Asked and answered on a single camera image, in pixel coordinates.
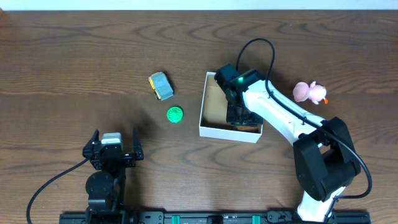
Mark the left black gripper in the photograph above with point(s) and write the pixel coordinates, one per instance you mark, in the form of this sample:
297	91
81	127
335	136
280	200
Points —
112	157

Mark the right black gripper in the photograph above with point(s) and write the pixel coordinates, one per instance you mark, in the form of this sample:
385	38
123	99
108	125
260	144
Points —
244	119

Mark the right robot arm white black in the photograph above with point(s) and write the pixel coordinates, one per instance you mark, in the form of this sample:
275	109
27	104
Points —
325	161

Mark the pink white duck toy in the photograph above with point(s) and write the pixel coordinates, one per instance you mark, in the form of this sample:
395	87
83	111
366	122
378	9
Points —
313	92

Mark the grey yellow toy car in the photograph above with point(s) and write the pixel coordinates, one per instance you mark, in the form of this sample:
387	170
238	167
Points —
161	86

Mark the white cardboard box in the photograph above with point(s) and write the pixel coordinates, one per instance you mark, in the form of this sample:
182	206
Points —
212	122

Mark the brown plush bear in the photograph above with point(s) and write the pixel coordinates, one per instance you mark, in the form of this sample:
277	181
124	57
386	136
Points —
248	129

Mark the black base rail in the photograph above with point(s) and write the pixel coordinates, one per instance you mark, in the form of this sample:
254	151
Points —
273	216

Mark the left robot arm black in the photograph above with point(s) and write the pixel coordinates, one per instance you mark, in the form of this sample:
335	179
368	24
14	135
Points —
105	188

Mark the green round toy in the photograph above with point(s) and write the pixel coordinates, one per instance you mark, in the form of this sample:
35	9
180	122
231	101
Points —
175	114

